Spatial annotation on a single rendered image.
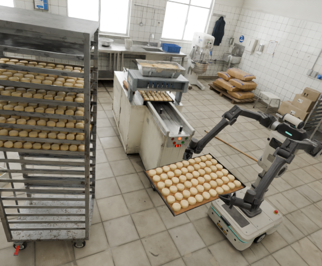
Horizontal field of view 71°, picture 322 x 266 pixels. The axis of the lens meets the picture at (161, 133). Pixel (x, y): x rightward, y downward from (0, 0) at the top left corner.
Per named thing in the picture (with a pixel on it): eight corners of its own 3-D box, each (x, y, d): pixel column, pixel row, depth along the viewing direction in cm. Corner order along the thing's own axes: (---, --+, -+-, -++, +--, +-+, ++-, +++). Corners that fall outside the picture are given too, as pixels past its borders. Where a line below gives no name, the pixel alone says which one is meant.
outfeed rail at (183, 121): (142, 73, 394) (142, 68, 390) (143, 73, 395) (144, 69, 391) (191, 135, 238) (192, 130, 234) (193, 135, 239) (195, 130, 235)
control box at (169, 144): (166, 145, 239) (168, 134, 232) (186, 144, 248) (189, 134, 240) (167, 148, 236) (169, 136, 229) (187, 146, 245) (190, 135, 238)
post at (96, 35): (94, 197, 238) (99, 21, 151) (94, 200, 235) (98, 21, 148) (92, 197, 237) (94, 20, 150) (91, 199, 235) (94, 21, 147)
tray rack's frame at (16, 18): (94, 201, 243) (99, 20, 152) (88, 247, 201) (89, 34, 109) (30, 201, 231) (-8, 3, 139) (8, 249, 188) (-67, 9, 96)
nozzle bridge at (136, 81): (125, 94, 302) (127, 69, 285) (174, 95, 328) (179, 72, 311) (130, 105, 276) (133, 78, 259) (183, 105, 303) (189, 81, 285)
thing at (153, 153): (137, 157, 327) (145, 101, 281) (159, 155, 340) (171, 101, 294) (151, 193, 273) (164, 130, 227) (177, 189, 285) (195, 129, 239)
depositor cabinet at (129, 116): (111, 115, 419) (114, 70, 376) (148, 115, 445) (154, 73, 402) (125, 158, 320) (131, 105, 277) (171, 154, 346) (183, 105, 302)
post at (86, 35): (89, 237, 200) (90, 32, 113) (88, 240, 198) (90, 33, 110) (85, 237, 200) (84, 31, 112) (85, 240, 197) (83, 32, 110)
